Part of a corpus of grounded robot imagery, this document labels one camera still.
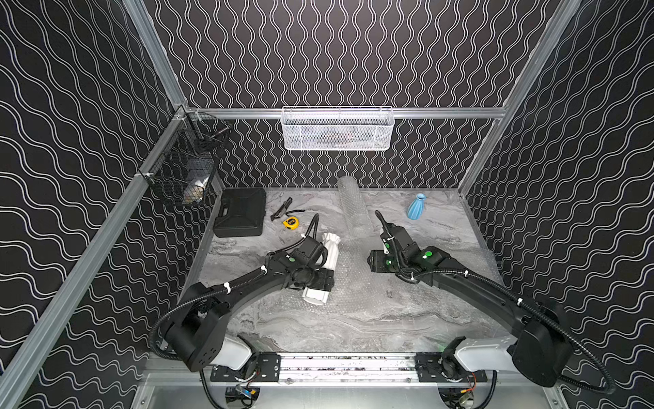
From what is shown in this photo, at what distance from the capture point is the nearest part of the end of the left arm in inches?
24.6

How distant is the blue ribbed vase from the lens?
1.04 m

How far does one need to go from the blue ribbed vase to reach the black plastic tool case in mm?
637

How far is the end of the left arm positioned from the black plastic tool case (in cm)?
38

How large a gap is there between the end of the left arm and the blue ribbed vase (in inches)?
20.0

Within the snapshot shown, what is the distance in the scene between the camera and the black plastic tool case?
104 centimetres
